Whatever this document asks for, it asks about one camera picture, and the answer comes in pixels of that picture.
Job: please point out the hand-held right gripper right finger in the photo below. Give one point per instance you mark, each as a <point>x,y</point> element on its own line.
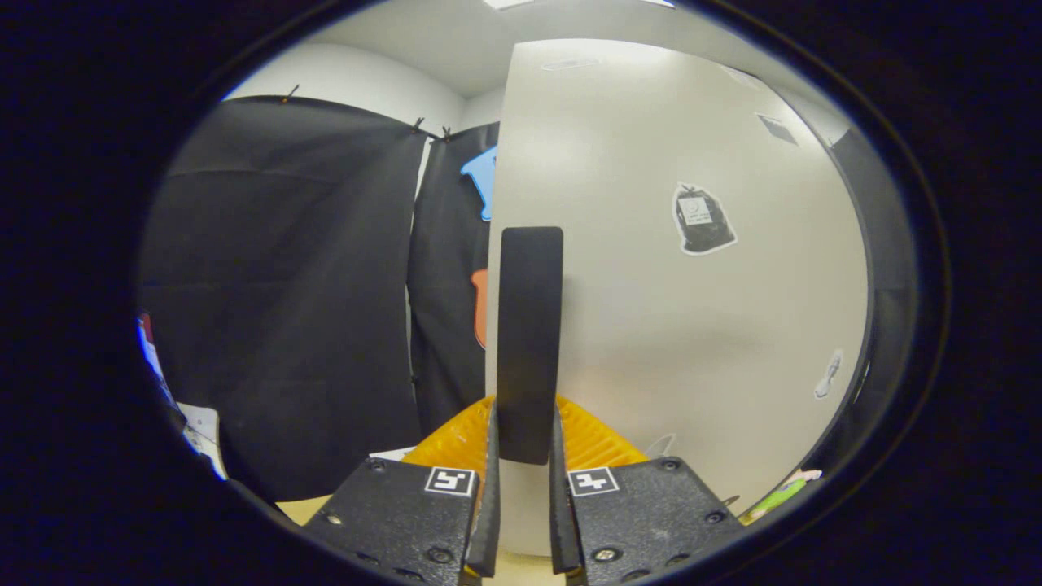
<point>651,521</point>

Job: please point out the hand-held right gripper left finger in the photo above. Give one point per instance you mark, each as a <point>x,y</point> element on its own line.
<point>391,521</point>

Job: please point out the light grey cabinet door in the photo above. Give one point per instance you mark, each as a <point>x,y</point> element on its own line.
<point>651,325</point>

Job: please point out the pink and green plush toy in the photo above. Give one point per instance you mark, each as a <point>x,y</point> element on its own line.
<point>781,492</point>

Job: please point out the white printed sheet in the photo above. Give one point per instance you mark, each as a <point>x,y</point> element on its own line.
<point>199,427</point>

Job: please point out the black backdrop cloth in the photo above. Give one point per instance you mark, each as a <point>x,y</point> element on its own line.
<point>285,285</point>

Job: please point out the wide ceiling light panel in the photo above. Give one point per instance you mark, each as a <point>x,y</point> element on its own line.
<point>506,3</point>

